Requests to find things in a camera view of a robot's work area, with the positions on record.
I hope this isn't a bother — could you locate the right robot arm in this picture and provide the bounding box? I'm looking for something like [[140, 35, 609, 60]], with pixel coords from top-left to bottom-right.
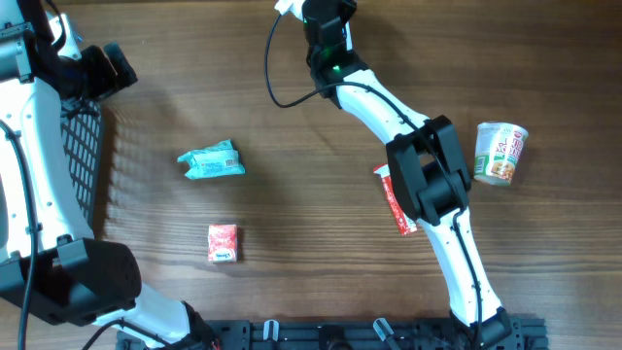
[[300, 0, 511, 349]]

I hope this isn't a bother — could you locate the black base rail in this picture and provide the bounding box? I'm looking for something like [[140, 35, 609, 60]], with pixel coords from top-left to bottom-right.
[[115, 317, 550, 350]]

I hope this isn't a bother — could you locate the red small box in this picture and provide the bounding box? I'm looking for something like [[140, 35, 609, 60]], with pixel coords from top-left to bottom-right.
[[208, 225, 238, 263]]

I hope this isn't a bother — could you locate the instant noodle cup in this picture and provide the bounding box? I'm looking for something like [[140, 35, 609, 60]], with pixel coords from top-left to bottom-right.
[[473, 122, 529, 186]]

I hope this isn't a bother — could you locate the grey plastic basket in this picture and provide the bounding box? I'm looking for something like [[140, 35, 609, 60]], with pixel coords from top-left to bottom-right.
[[60, 100, 105, 227]]

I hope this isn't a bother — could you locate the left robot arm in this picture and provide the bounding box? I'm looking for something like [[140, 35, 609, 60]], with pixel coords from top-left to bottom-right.
[[1, 1, 222, 349]]

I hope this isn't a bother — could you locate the red snack stick packet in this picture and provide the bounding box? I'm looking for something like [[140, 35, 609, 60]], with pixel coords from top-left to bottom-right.
[[373, 164, 419, 236]]

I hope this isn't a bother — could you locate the teal tissue pack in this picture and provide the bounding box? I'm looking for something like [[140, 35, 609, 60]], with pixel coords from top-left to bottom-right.
[[177, 139, 246, 180]]

